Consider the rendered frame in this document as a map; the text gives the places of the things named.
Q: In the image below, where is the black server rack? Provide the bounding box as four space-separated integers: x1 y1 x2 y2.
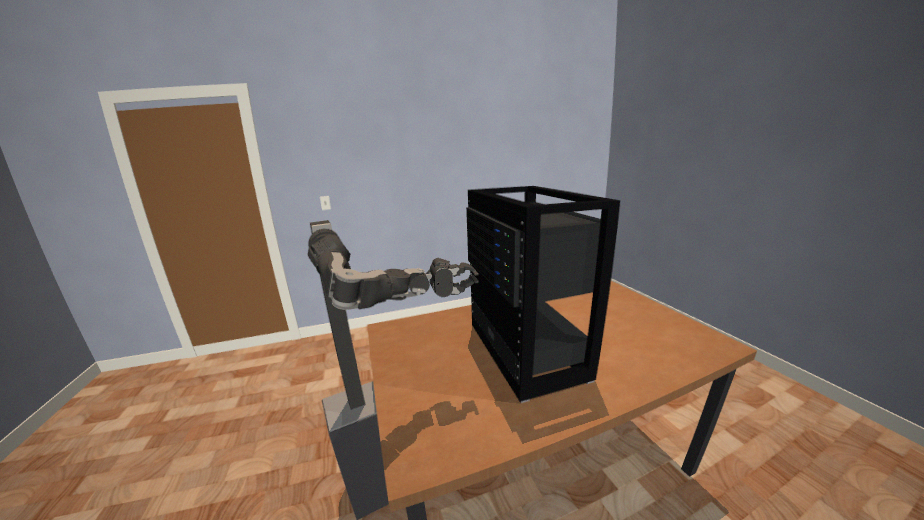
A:
466 186 620 403

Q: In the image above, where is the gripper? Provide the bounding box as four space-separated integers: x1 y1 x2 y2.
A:
426 258 479 297

